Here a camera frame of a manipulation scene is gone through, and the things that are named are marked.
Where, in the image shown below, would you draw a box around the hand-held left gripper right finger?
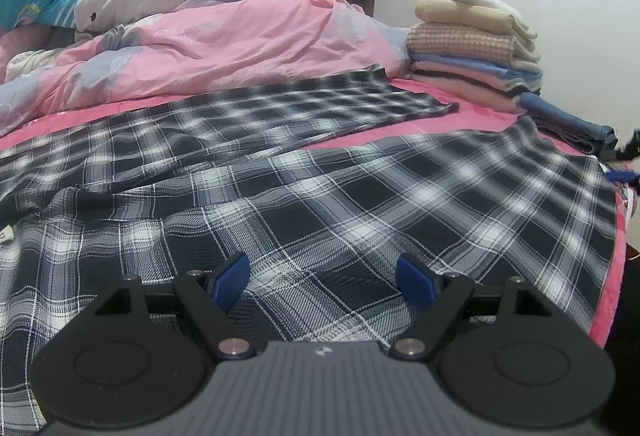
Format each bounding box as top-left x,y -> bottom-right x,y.
389,253 -> 551,361

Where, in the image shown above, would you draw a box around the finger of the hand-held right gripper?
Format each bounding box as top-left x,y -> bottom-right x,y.
600,128 -> 640,164
605,168 -> 640,189

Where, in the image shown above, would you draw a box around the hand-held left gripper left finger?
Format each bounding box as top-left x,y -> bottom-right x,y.
92,252 -> 258,359

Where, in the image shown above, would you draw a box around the black white plaid pants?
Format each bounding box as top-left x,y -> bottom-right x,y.
0,63 -> 623,436

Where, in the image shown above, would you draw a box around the stack of folded clothes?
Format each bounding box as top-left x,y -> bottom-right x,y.
406,0 -> 545,114

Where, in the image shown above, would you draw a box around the folded blue jeans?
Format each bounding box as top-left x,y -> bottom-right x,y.
520,92 -> 617,154

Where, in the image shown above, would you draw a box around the pink floral blanket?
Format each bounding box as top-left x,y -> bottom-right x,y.
0,76 -> 631,352

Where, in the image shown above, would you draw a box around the pink grey flower quilt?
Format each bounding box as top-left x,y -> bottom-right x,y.
0,0 -> 416,137

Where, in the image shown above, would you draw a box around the white knit cloth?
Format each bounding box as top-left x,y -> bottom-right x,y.
5,48 -> 61,84

